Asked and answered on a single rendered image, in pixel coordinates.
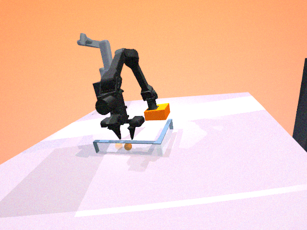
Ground clear blue l-shaped low wall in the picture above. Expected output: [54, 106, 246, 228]
[93, 119, 172, 144]

